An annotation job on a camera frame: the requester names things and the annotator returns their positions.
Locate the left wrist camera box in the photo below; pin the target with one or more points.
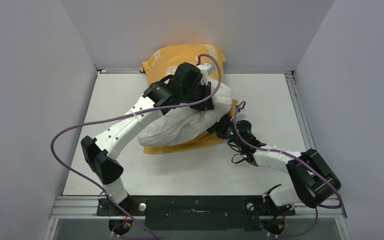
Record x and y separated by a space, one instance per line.
206 68

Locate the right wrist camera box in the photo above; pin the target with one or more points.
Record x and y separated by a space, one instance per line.
241 113

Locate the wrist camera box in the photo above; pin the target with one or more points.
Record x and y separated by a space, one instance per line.
241 113
206 68

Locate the white pillow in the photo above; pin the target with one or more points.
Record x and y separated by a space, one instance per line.
184 124

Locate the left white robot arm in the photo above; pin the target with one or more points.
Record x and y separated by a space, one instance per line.
190 83

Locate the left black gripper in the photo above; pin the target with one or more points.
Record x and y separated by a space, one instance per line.
205 89

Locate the yellow and blue pillowcase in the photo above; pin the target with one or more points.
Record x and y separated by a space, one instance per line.
165 61

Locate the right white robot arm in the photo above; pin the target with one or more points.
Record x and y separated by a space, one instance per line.
312 180

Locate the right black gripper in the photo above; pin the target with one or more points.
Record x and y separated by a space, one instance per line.
224 121

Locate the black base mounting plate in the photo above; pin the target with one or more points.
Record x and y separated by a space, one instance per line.
197 212

